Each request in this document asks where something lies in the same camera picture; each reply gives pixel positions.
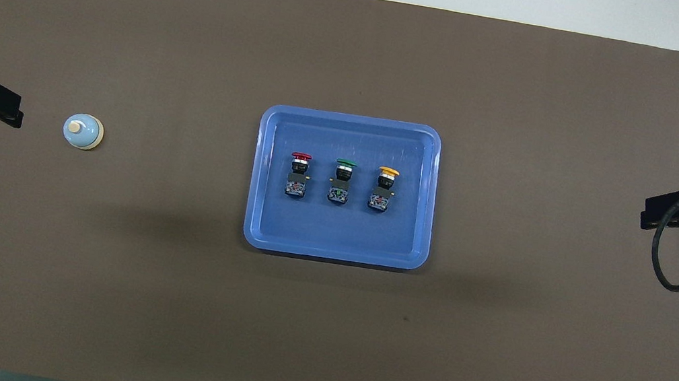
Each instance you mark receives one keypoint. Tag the light blue call bell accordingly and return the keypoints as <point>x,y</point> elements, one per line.
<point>83,133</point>

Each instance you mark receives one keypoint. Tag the blue plastic tray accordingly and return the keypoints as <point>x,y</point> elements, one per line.
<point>339,238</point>

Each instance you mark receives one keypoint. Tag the yellow push button switch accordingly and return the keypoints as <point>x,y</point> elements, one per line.
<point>380,201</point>

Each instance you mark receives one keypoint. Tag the green push button switch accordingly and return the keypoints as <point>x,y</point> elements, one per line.
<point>339,194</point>

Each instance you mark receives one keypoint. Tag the brown table mat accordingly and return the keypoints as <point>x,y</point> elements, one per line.
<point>160,291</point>

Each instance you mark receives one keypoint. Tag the red push button switch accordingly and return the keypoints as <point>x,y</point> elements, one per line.
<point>296,187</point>

